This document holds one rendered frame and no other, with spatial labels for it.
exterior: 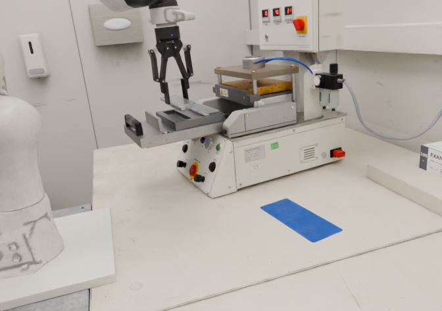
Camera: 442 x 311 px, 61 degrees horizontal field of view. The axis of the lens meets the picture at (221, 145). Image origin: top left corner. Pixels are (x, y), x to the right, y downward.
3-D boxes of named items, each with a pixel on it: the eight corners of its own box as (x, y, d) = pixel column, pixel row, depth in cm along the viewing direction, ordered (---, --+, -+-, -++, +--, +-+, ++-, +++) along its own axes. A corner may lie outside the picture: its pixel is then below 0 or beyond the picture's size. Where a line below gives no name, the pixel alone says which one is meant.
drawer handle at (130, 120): (131, 125, 124) (129, 113, 123) (143, 135, 111) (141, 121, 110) (125, 126, 123) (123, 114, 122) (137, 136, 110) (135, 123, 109)
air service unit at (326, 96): (318, 105, 128) (317, 60, 124) (349, 112, 116) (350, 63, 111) (305, 107, 126) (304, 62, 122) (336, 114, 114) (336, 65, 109)
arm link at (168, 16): (145, 9, 114) (148, 27, 116) (158, 6, 104) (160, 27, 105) (183, 6, 119) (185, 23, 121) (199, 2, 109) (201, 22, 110)
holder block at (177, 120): (200, 110, 137) (199, 104, 136) (224, 120, 119) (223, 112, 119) (156, 119, 130) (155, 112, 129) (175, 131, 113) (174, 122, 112)
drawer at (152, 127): (204, 119, 139) (202, 98, 137) (231, 131, 120) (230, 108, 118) (125, 135, 128) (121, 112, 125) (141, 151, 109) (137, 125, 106)
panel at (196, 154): (176, 168, 144) (191, 121, 142) (209, 196, 118) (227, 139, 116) (171, 167, 143) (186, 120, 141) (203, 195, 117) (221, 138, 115)
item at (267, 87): (260, 87, 146) (258, 62, 143) (294, 93, 127) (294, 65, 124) (220, 93, 139) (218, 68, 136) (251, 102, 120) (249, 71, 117)
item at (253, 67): (270, 83, 151) (268, 50, 147) (322, 93, 124) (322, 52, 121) (216, 93, 142) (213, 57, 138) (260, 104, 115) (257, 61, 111)
